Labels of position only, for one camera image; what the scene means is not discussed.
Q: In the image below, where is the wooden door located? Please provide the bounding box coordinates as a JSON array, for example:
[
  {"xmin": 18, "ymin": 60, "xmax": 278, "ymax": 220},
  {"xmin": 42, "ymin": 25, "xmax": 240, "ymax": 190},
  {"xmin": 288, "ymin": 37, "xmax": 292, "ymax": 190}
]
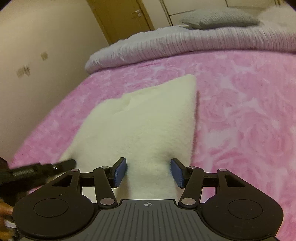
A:
[{"xmin": 87, "ymin": 0, "xmax": 155, "ymax": 46}]

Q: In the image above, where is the grey textured pillow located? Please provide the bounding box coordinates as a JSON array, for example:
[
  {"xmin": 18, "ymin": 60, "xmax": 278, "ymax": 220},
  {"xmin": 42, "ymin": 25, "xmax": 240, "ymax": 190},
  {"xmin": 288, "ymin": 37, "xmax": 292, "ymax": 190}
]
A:
[{"xmin": 179, "ymin": 9, "xmax": 261, "ymax": 30}]

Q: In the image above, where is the cream striped sweater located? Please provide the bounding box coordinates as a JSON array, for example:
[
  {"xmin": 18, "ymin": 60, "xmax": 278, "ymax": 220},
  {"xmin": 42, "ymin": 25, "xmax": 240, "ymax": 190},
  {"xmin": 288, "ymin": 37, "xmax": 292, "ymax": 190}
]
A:
[{"xmin": 59, "ymin": 74, "xmax": 197, "ymax": 202}]

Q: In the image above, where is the pink floral blanket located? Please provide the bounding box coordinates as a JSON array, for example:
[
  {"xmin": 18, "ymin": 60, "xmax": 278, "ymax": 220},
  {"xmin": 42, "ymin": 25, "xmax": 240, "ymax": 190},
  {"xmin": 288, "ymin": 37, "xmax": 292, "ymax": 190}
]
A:
[{"xmin": 10, "ymin": 50, "xmax": 296, "ymax": 241}]

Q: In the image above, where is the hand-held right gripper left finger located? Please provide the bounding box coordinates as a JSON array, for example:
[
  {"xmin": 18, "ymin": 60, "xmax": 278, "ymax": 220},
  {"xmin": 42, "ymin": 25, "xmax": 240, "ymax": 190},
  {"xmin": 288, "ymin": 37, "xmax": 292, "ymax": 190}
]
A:
[{"xmin": 49, "ymin": 158, "xmax": 127, "ymax": 207}]

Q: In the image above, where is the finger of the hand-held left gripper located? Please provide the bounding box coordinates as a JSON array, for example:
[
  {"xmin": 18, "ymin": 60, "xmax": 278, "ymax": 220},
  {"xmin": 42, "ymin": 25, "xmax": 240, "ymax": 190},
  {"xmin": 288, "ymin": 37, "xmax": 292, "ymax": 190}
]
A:
[{"xmin": 9, "ymin": 159, "xmax": 77, "ymax": 181}]

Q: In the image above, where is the person's left hand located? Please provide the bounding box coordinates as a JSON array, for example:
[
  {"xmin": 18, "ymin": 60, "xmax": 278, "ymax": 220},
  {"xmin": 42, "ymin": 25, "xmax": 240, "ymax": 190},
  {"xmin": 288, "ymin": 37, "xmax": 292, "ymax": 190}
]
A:
[{"xmin": 0, "ymin": 200, "xmax": 15, "ymax": 240}]

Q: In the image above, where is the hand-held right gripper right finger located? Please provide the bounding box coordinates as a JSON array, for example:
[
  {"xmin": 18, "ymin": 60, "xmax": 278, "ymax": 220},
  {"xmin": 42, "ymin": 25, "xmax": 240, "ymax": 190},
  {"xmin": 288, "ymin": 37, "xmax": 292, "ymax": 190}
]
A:
[{"xmin": 170, "ymin": 158, "xmax": 247, "ymax": 207}]

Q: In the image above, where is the cream wardrobe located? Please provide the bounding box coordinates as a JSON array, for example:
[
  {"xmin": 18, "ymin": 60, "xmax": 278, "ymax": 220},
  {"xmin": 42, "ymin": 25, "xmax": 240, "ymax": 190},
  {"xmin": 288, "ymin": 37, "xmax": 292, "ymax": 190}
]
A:
[{"xmin": 159, "ymin": 0, "xmax": 286, "ymax": 26}]

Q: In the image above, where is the grey striped duvet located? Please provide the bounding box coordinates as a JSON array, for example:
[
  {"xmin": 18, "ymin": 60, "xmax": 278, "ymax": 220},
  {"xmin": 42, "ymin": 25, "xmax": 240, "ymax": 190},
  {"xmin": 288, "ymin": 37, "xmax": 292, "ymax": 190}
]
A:
[{"xmin": 84, "ymin": 6, "xmax": 296, "ymax": 75}]

